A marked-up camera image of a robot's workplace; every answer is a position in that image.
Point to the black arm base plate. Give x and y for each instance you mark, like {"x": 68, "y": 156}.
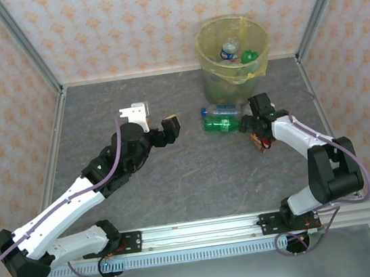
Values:
{"x": 134, "y": 242}
{"x": 268, "y": 225}

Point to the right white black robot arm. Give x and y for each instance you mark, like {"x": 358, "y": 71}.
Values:
{"x": 293, "y": 134}

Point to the clear bottle pale label blue cap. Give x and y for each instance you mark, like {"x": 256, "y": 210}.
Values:
{"x": 225, "y": 109}

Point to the aluminium back frame bar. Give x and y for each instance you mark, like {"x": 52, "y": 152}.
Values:
{"x": 129, "y": 76}

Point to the green bottle green label yellow cap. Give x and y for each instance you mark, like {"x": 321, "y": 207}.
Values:
{"x": 220, "y": 124}

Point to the aluminium frame post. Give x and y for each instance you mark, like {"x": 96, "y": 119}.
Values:
{"x": 321, "y": 4}
{"x": 24, "y": 43}

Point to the clear bottle round blue logo label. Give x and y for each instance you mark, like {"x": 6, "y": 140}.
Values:
{"x": 228, "y": 52}

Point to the orange red plastic bottle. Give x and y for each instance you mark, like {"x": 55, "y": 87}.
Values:
{"x": 261, "y": 145}

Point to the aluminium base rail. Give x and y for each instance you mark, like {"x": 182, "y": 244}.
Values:
{"x": 201, "y": 233}

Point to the bin with yellow bag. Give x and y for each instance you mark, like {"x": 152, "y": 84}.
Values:
{"x": 208, "y": 80}

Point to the aluminium side frame rail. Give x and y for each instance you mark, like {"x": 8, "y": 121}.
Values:
{"x": 54, "y": 128}
{"x": 310, "y": 77}

